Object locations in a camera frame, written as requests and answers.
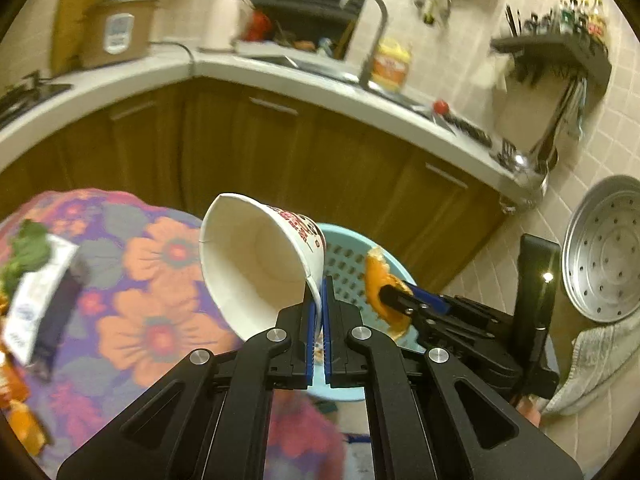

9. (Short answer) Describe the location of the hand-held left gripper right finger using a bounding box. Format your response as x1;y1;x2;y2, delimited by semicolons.
323;276;584;480

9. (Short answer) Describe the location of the green vegetable leaf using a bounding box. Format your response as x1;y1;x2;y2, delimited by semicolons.
0;219;53;296

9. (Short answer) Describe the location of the orange peel piece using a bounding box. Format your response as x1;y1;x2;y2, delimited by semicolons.
7;397;53;458

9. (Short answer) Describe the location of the cream electric kettle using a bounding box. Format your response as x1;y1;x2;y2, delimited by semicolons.
200;0;253;52

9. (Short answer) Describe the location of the red container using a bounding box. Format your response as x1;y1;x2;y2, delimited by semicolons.
245;10;273;41

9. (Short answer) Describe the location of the black power cord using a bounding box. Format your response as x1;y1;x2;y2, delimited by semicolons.
150;40;197;78

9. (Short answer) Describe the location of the grey towel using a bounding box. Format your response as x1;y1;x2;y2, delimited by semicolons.
542;317;640;416

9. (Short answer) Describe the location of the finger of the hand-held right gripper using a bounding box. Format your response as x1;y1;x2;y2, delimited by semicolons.
378;285;452;337
400;280;502;322

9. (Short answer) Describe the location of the dark chopsticks bundle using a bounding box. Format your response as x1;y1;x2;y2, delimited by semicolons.
505;4;526;38

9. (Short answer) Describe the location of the white and dark carton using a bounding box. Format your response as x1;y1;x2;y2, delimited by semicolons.
4;234;91;376

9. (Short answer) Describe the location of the black gas stove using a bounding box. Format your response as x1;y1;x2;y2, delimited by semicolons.
0;71;73;128

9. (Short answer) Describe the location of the yellow dish soap bottle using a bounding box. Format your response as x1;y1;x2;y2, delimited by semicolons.
372;36;413;93

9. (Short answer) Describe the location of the round metal steamer tray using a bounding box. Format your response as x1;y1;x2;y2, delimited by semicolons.
561;175;640;323

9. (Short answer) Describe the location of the white paper noodle cup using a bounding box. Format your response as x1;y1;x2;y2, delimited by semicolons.
199;192;327;343

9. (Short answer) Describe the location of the row of condiment bottles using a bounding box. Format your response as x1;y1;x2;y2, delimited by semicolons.
550;0;608;36

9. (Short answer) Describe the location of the black wall shelf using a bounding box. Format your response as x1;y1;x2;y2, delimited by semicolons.
490;32;613;111

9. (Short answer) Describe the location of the floral printed cloth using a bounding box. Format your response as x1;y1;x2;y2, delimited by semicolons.
0;189;348;480

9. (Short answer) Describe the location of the wooden cutting board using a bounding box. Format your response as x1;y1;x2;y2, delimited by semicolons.
50;0;131;76

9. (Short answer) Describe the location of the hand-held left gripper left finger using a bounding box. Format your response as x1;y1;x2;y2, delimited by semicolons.
56;277;326;480

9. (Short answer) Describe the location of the light blue plastic basket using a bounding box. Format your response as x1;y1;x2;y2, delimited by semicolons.
300;222;421;403

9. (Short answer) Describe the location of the wooden base cabinet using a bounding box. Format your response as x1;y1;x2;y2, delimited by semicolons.
0;77;521;293

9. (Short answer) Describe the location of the black slotted spatula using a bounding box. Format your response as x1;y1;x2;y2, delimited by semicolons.
492;137;521;168

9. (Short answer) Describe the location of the steel kitchen faucet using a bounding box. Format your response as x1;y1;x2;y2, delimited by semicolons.
340;0;390;92

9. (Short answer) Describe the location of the steel kitchen sink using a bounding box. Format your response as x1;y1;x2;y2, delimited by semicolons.
260;52;431;111

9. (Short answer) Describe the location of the beige rice cooker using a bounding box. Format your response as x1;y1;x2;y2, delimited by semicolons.
80;0;160;70

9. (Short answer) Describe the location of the hanging metal ladle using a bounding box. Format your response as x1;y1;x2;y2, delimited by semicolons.
512;77;586;181

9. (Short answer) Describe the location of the person's right hand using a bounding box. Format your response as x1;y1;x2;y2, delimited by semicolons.
515;395;543;428

